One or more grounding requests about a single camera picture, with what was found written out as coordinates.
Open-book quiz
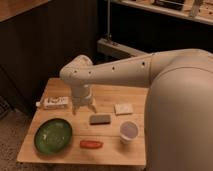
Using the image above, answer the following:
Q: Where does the wooden upper shelf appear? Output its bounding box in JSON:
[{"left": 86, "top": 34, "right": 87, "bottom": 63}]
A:
[{"left": 111, "top": 0, "right": 213, "bottom": 26}]

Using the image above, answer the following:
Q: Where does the red orange carrot toy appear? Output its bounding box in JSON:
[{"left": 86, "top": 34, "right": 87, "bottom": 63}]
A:
[{"left": 80, "top": 140, "right": 103, "bottom": 149}]

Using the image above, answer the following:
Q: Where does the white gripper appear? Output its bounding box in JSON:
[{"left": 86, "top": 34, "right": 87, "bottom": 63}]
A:
[{"left": 71, "top": 85, "right": 97, "bottom": 115}]

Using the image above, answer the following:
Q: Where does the white tube package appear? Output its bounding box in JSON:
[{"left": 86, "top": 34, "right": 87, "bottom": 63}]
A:
[{"left": 36, "top": 96, "right": 69, "bottom": 110}]

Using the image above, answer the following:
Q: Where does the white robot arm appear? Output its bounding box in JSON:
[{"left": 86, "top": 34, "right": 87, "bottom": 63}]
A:
[{"left": 60, "top": 49, "right": 213, "bottom": 171}]

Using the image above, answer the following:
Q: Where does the white plastic cup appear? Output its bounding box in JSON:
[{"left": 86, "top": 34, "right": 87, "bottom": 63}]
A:
[{"left": 120, "top": 121, "right": 138, "bottom": 144}]

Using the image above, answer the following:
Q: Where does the grey rectangular sponge block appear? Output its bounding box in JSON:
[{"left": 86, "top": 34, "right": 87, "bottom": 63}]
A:
[{"left": 89, "top": 115, "right": 111, "bottom": 125}]

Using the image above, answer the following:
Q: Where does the green ceramic bowl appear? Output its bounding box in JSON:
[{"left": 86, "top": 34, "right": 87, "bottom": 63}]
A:
[{"left": 34, "top": 118, "right": 73, "bottom": 155}]

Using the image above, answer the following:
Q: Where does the wooden table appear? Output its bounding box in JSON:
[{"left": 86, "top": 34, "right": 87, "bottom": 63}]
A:
[{"left": 17, "top": 85, "right": 147, "bottom": 165}]

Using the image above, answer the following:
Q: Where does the metal shelf rail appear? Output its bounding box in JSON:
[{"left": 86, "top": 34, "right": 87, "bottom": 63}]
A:
[{"left": 97, "top": 38, "right": 145, "bottom": 59}]

